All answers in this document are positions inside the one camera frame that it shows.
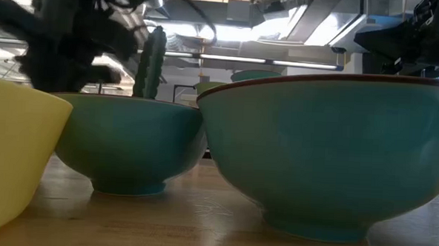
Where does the green patterned teal-sided bowl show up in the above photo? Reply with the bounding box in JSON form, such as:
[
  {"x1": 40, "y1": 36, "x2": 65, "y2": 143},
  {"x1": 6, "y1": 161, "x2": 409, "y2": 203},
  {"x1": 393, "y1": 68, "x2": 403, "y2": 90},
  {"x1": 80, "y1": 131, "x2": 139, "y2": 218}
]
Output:
[
  {"x1": 191, "y1": 66, "x2": 439, "y2": 246},
  {"x1": 230, "y1": 68, "x2": 283, "y2": 85},
  {"x1": 47, "y1": 90, "x2": 210, "y2": 200}
]

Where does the grey ceiling box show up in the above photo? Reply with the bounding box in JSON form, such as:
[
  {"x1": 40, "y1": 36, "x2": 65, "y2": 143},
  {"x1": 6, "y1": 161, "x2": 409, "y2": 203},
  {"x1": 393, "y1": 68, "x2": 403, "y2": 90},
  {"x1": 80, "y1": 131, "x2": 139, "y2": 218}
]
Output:
[{"x1": 226, "y1": 0, "x2": 254, "y2": 24}]

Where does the yellow plastic bowl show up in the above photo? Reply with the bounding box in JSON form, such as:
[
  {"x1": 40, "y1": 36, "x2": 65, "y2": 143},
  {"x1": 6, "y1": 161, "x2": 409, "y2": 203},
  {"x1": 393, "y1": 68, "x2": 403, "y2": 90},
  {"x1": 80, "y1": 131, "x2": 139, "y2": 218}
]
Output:
[{"x1": 0, "y1": 75, "x2": 75, "y2": 242}]

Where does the long ceiling light fixture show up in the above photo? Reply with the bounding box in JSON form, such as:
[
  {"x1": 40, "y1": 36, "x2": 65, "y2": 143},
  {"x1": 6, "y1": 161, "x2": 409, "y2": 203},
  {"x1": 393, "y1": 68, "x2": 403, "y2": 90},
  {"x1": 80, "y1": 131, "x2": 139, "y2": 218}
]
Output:
[{"x1": 134, "y1": 47, "x2": 345, "y2": 72}]

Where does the tall green cactus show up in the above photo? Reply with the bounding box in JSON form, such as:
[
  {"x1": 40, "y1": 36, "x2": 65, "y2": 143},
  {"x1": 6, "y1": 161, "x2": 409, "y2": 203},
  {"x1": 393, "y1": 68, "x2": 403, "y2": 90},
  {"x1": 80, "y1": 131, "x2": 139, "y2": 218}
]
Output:
[{"x1": 131, "y1": 24, "x2": 168, "y2": 101}]

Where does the red dotted lime-sided bowl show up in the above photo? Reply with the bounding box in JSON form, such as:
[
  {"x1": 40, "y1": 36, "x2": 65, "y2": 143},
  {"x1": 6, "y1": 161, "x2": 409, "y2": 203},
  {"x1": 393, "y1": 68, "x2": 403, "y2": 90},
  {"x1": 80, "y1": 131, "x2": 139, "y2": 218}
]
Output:
[{"x1": 194, "y1": 80, "x2": 228, "y2": 98}]

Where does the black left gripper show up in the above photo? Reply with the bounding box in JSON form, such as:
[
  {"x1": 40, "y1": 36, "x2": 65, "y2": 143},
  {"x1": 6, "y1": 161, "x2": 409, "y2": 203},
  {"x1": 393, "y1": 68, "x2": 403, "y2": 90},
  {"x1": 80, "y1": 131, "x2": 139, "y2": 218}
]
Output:
[{"x1": 13, "y1": 13, "x2": 136, "y2": 97}]

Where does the black bent metal tube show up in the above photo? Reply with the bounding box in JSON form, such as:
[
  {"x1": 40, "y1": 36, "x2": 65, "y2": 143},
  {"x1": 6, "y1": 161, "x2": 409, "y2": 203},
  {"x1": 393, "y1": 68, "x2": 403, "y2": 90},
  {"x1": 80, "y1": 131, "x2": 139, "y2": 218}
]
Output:
[{"x1": 172, "y1": 84, "x2": 198, "y2": 104}]

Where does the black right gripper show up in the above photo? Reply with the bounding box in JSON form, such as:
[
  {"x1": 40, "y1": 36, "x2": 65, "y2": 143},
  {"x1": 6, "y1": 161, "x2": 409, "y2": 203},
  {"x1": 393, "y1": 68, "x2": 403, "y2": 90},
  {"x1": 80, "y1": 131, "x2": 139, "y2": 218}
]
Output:
[{"x1": 352, "y1": 0, "x2": 439, "y2": 79}]

